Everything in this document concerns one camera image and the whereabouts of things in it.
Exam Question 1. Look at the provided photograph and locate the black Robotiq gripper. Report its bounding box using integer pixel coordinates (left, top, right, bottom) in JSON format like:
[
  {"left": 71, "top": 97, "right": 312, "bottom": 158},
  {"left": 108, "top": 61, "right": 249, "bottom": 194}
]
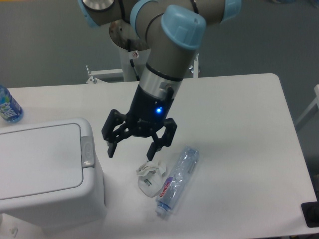
[{"left": 101, "top": 86, "right": 177, "bottom": 161}]

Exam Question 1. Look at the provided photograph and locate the white push-lid trash can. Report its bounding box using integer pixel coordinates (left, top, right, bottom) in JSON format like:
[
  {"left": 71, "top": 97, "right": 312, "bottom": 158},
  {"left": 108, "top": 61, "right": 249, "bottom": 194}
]
[{"left": 0, "top": 118, "right": 107, "bottom": 228}]

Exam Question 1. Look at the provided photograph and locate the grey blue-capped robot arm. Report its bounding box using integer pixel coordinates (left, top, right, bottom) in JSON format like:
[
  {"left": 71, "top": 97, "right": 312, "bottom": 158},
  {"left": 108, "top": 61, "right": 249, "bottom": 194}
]
[{"left": 78, "top": 0, "right": 242, "bottom": 160}]

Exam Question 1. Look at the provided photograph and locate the crumpled white paper trash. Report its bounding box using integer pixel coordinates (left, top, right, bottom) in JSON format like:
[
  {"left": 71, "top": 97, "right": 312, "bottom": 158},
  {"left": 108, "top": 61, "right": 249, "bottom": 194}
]
[{"left": 136, "top": 160, "right": 166, "bottom": 198}]

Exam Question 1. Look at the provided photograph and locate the crushed clear plastic bottle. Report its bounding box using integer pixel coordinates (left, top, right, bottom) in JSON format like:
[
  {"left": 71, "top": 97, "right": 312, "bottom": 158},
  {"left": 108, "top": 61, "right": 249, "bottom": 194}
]
[{"left": 156, "top": 146, "right": 199, "bottom": 218}]

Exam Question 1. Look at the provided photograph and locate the blue labelled water bottle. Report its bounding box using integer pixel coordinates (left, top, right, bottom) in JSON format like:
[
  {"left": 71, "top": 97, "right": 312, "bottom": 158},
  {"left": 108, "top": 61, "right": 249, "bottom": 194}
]
[{"left": 0, "top": 85, "right": 23, "bottom": 123}]

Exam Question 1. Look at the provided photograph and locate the black object at table edge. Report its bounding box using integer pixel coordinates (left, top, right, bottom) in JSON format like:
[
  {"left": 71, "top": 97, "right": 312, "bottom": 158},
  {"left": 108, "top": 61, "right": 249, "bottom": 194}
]
[{"left": 301, "top": 202, "right": 319, "bottom": 228}]

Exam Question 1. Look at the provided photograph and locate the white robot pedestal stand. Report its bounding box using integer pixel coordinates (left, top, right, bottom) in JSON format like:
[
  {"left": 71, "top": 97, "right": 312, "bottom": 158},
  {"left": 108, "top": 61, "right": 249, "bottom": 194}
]
[{"left": 85, "top": 46, "right": 202, "bottom": 85}]

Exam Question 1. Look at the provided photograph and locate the white frame at right edge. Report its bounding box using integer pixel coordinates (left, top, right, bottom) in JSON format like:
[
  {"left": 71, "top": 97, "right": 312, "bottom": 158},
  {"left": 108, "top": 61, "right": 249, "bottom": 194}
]
[{"left": 295, "top": 85, "right": 319, "bottom": 131}]

